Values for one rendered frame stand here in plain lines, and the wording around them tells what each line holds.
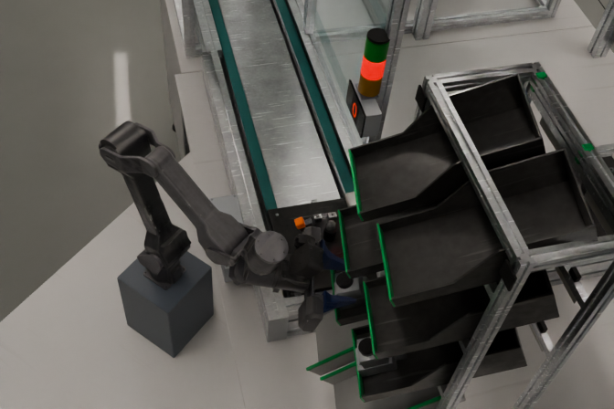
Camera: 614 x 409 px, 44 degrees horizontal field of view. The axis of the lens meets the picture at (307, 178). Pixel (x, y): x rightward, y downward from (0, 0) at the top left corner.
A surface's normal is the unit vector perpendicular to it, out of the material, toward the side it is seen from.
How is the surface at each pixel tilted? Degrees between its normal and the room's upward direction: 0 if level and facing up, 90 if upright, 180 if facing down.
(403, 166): 25
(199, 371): 0
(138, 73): 0
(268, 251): 18
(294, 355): 0
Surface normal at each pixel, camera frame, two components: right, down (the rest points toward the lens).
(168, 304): 0.07, -0.64
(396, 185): -0.36, -0.57
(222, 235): 0.41, -0.37
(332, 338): -0.65, -0.44
